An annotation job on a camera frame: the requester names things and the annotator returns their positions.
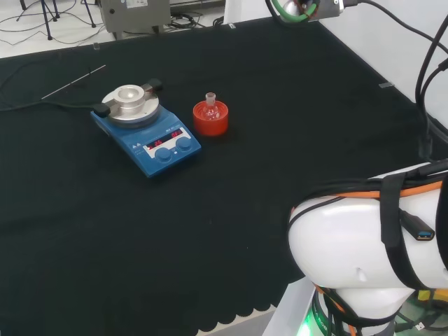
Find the thin rod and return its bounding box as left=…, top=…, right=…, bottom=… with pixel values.
left=41, top=64, right=107, bottom=101

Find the black tripod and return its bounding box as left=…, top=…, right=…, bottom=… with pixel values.
left=37, top=0, right=61, bottom=41

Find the red plastic flask ring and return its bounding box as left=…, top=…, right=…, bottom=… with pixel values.
left=192, top=99, right=230, bottom=137

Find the black heater power cable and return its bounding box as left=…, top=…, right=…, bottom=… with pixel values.
left=0, top=99, right=102, bottom=113

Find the blue-base heater with steel plate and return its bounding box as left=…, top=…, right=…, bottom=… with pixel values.
left=90, top=78, right=203, bottom=180

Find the black bench cloth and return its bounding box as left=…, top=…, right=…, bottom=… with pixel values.
left=0, top=17, right=448, bottom=334

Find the grey metal cabinet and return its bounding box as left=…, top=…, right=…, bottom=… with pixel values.
left=98, top=0, right=173, bottom=43

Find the green cable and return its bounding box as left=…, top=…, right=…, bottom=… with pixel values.
left=265, top=0, right=318, bottom=25

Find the clear round-bottom flask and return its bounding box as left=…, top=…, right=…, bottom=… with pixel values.
left=204, top=92, right=221, bottom=120

